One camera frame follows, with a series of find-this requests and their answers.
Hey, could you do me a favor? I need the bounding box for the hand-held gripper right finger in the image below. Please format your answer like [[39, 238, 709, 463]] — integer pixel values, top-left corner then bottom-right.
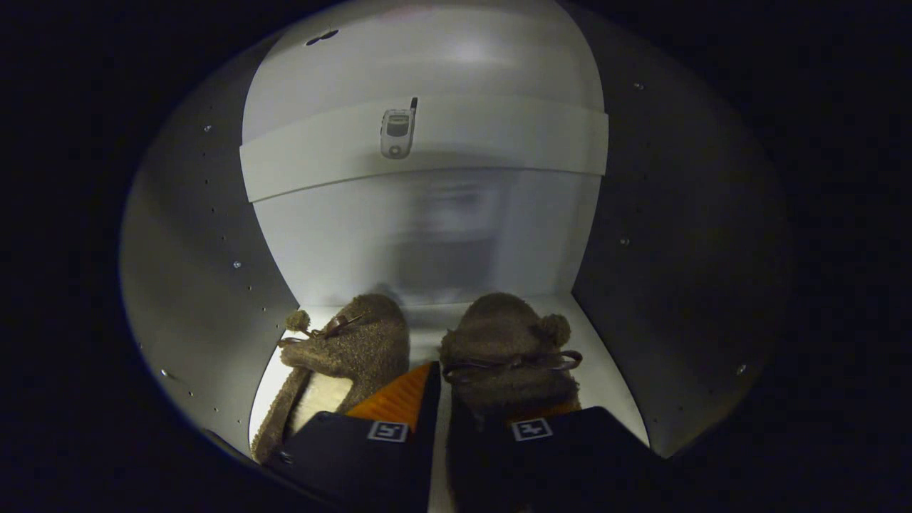
[[492, 403, 674, 513]]

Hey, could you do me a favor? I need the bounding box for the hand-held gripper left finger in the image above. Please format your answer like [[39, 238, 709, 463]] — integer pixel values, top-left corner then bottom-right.
[[264, 361, 442, 513]]

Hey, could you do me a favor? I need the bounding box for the brown fluffy shoe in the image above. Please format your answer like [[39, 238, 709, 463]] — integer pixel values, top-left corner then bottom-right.
[[251, 292, 411, 464], [438, 292, 584, 513]]

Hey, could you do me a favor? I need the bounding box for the grey shoe cabinet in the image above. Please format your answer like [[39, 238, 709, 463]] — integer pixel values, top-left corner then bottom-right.
[[120, 0, 795, 513]]

